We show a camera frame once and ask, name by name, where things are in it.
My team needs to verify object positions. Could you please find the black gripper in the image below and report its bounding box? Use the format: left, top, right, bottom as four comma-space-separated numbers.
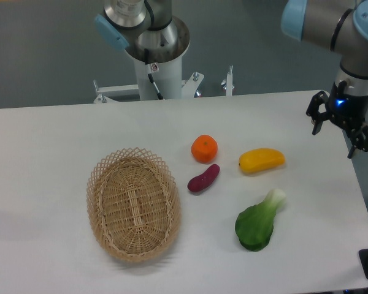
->
305, 81, 368, 159

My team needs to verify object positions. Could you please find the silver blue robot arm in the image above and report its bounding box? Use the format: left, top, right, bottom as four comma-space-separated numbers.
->
94, 1, 368, 154

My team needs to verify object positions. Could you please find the green bok choy vegetable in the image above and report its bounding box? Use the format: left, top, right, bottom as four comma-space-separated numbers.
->
234, 189, 286, 252

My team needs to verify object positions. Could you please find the yellow mango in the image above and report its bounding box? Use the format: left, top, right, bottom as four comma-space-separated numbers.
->
239, 148, 286, 174

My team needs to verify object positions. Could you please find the orange tangerine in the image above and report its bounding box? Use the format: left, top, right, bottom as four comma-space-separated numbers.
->
191, 134, 218, 164

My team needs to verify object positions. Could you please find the purple sweet potato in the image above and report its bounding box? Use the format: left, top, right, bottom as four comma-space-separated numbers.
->
187, 164, 220, 193

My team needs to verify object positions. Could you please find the woven wicker basket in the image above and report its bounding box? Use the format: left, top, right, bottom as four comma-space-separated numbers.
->
86, 147, 181, 263

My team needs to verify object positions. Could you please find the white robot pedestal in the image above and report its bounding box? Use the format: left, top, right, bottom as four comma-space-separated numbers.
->
124, 15, 191, 101

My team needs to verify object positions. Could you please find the black cable on pedestal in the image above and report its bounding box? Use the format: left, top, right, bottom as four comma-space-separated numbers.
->
144, 48, 166, 100

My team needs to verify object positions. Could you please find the white metal base frame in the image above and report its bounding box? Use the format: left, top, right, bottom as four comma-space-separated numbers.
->
92, 65, 236, 104

